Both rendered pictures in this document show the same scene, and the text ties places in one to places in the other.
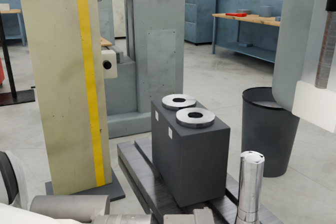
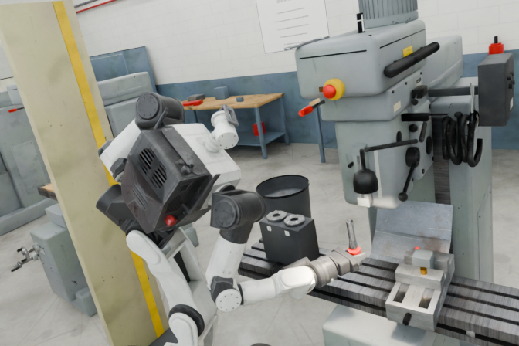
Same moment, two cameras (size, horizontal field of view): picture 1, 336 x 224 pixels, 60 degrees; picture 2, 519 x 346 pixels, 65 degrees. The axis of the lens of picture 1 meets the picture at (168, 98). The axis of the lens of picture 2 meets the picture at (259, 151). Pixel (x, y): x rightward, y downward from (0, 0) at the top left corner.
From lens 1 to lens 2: 1.16 m
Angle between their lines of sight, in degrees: 24
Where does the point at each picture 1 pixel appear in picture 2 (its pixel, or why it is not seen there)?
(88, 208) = (303, 262)
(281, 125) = (299, 207)
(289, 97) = (352, 200)
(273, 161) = not seen: hidden behind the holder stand
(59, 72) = (100, 234)
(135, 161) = (258, 262)
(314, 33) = not seen: hidden behind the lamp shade
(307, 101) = (361, 201)
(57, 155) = (115, 320)
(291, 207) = not seen: hidden behind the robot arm
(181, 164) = (300, 245)
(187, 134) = (299, 229)
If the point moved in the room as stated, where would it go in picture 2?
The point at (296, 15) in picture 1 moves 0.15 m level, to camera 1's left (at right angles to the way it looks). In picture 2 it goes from (347, 179) to (312, 194)
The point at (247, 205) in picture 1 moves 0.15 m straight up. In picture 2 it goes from (352, 235) to (347, 197)
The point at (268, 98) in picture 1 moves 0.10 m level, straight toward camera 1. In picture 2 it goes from (276, 188) to (278, 191)
